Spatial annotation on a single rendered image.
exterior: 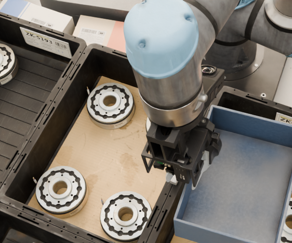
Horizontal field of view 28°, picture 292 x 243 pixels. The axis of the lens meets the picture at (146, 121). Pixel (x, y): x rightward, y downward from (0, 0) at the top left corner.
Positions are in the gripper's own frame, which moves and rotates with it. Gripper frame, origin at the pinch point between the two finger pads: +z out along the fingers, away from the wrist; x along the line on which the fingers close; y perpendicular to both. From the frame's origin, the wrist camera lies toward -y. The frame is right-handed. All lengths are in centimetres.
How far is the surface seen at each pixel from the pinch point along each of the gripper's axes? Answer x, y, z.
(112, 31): -41, -44, 32
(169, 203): -6.5, 0.3, 19.2
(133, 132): -22.3, -15.9, 27.8
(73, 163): -31.4, -4.6, 27.0
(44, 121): -36.3, -7.3, 16.5
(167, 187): -7.9, -2.6, 19.1
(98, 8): -46, -48, 30
